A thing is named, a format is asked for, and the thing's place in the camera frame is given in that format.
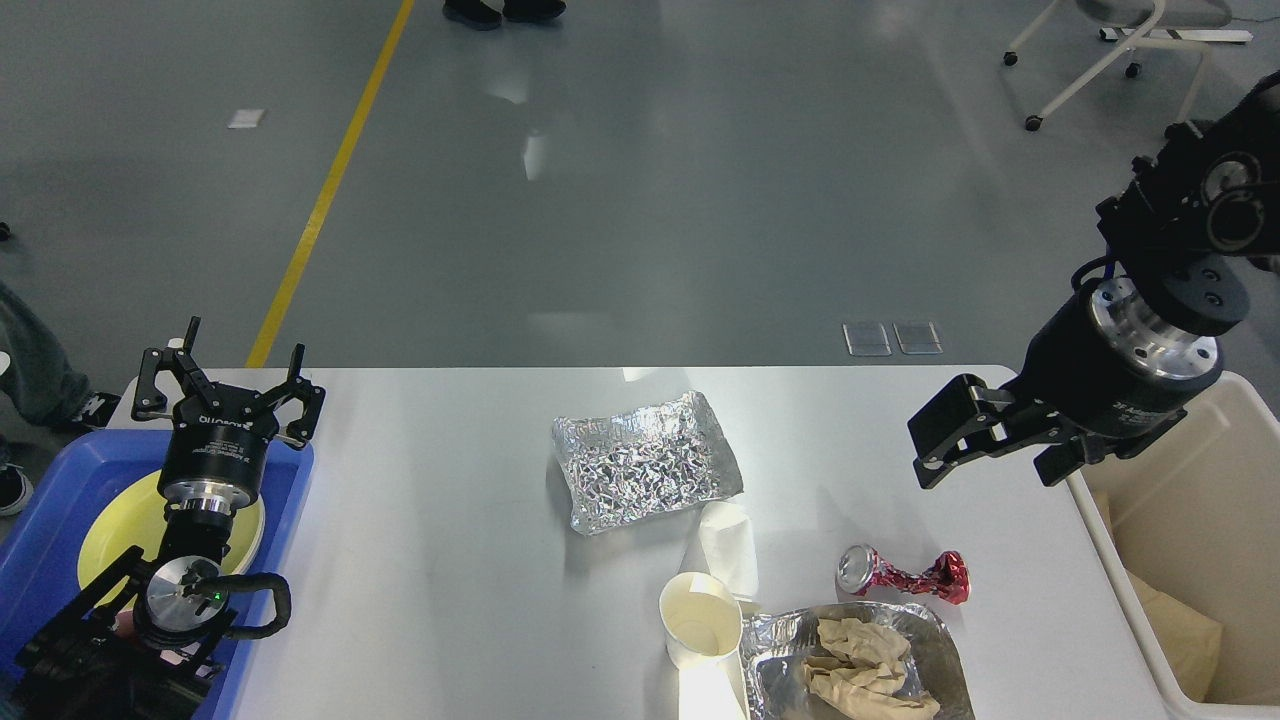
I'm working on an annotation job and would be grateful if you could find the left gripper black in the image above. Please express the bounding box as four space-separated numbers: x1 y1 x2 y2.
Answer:
131 316 326 516

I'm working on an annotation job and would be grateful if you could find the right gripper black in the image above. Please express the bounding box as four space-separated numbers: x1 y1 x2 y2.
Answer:
908 278 1224 489

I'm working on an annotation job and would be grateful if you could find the yellow plastic plate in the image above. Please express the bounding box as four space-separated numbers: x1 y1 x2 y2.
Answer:
77 469 246 589

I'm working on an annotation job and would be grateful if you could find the pink mug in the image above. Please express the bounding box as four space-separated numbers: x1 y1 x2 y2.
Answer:
113 609 138 642

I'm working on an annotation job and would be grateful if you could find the foil tray with paper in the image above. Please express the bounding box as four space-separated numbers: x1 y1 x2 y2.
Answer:
740 600 975 719

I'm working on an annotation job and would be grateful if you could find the brown paper bag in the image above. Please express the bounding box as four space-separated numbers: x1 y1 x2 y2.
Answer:
1091 489 1226 703

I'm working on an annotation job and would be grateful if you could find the brown paper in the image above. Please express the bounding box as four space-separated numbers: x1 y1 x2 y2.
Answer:
803 618 941 719

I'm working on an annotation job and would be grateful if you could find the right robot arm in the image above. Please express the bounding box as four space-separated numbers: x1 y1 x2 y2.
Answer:
908 73 1279 489

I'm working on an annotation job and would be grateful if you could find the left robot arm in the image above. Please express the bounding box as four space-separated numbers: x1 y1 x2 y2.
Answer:
13 316 325 719

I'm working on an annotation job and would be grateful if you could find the right floor outlet plate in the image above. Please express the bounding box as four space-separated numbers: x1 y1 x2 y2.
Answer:
893 322 945 356

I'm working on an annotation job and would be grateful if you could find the floor outlet plate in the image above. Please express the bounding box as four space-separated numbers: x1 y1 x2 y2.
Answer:
842 322 893 357
893 322 945 356

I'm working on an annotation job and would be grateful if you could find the left floor outlet plate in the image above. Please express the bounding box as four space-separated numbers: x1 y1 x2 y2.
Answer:
842 322 893 357

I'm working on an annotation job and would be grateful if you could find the person in grey trousers sneakers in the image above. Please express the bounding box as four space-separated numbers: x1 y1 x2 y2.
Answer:
0 281 123 518

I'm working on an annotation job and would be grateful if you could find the crushed red soda can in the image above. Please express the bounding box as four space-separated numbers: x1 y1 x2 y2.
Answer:
835 544 972 605

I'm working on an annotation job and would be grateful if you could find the white plastic bin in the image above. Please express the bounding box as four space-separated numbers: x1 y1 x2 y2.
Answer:
1068 372 1279 719

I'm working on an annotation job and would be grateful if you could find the blue plastic tray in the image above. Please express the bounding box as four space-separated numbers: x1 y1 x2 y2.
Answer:
3 430 314 719

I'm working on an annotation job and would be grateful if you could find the white paper cup lying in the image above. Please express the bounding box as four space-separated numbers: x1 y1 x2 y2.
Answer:
698 501 759 601

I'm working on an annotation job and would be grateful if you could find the white paper cup upright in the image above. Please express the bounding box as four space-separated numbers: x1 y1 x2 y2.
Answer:
658 571 742 671

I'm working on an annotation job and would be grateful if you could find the crumpled foil tray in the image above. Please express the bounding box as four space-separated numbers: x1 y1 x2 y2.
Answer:
550 391 744 537

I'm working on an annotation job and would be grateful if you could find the white rolling chair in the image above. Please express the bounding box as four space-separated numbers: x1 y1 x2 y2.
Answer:
1023 1 1253 133

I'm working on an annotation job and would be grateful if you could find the passerby in black shoes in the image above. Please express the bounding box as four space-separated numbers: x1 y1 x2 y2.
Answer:
442 1 567 31

